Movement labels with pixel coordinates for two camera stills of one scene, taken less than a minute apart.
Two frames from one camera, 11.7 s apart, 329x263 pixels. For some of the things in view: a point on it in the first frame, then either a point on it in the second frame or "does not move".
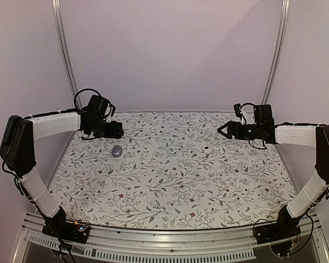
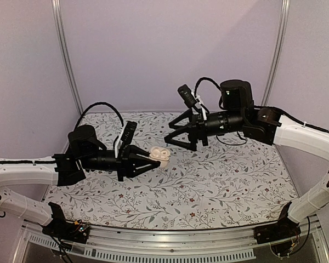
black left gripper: [115, 132] to [125, 165]
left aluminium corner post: [60, 34] does not move
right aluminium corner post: [283, 24] does not move
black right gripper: [237, 125] to [196, 130]
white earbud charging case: [206, 149] to [160, 154]
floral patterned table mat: [174, 169] does not move
